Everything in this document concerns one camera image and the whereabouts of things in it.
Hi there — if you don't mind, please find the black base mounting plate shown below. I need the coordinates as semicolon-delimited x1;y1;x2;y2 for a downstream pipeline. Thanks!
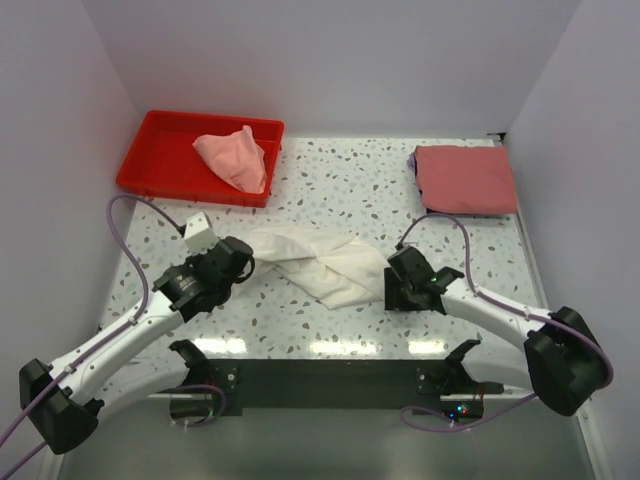
169;359;504;424

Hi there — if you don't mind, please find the folded purple t-shirt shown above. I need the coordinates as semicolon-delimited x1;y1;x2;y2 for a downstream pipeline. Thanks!
407;153;417;175

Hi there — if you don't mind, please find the red plastic bin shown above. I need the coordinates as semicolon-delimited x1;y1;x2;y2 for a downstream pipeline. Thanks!
116;110;285;208

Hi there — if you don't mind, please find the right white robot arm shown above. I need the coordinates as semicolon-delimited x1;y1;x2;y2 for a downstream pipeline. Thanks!
384;246;613;416

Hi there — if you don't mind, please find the folded dusty red t-shirt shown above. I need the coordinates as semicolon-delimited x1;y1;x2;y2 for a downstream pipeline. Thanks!
413;145;518;216

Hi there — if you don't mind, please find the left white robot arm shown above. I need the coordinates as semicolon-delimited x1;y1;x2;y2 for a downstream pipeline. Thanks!
19;236;255;454

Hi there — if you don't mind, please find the light pink t-shirt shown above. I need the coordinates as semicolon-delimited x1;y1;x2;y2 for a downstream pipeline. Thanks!
192;125;267;194

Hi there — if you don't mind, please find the white graphic t-shirt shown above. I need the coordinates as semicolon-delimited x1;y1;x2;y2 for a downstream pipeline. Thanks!
242;226;387;310

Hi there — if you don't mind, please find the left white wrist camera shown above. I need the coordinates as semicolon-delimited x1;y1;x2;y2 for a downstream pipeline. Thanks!
183;212;219;254

